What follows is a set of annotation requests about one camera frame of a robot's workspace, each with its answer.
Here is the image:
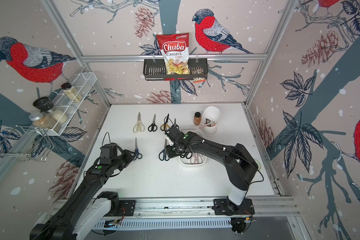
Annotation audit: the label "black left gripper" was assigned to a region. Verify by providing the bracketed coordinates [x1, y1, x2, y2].
[111, 148, 137, 170]

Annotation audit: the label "dark blue handled scissors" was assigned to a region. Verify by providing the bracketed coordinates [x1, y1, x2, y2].
[159, 139, 170, 161]

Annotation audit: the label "yellow black scissors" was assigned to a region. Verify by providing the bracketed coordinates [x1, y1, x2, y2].
[160, 114, 170, 132]

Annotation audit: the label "large black scissors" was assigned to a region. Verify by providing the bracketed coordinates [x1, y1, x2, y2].
[148, 114, 158, 132]

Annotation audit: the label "cream kitchen shears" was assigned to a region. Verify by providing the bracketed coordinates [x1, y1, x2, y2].
[133, 113, 146, 133]

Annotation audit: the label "long matte black scissors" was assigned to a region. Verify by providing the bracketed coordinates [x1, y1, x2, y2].
[180, 151, 193, 160]

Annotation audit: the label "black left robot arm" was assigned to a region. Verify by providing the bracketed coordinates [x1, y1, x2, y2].
[30, 143, 135, 240]

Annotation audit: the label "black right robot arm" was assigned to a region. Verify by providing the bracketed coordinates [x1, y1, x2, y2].
[164, 126, 259, 206]

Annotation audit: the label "white plastic storage box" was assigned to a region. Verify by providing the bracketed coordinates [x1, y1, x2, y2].
[178, 129, 207, 167]

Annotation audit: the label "pink kitchen shears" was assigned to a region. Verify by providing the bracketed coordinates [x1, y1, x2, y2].
[190, 153, 203, 165]

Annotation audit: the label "brown spice bottle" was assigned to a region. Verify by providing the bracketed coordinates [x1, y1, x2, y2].
[194, 112, 202, 126]

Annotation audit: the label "white utensil cup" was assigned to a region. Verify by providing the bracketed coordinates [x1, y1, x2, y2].
[201, 106, 221, 135]

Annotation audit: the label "small snack packet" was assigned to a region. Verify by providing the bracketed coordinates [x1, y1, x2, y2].
[191, 69, 206, 84]

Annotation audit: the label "spice jar with black lid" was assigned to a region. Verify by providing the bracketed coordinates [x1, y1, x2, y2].
[61, 83, 83, 103]

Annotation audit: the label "spice jar with silver lid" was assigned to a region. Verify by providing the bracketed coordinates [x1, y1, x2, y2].
[29, 112, 57, 129]

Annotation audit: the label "black funnel lid jar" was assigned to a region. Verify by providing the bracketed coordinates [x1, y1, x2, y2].
[33, 97, 68, 124]

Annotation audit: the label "red cassava chips bag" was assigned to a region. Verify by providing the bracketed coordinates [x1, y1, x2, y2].
[157, 33, 190, 75]

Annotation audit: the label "horizontal aluminium crossbar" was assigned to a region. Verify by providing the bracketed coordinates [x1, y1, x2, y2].
[81, 53, 268, 63]

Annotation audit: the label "pink handled utensil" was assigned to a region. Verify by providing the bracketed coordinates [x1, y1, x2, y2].
[199, 119, 216, 129]

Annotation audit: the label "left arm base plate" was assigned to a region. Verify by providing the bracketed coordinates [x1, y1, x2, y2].
[114, 200, 137, 217]

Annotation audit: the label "white wire spice shelf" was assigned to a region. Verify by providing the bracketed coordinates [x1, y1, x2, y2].
[20, 73, 97, 136]

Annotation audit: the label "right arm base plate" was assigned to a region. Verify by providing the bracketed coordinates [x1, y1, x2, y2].
[212, 198, 255, 216]

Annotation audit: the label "black wire wall basket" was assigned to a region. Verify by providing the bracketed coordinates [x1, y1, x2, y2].
[143, 58, 208, 81]

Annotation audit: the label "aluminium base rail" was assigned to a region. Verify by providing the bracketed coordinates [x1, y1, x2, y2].
[47, 196, 301, 221]

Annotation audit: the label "aluminium corner frame post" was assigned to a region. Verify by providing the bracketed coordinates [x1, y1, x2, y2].
[41, 0, 111, 110]

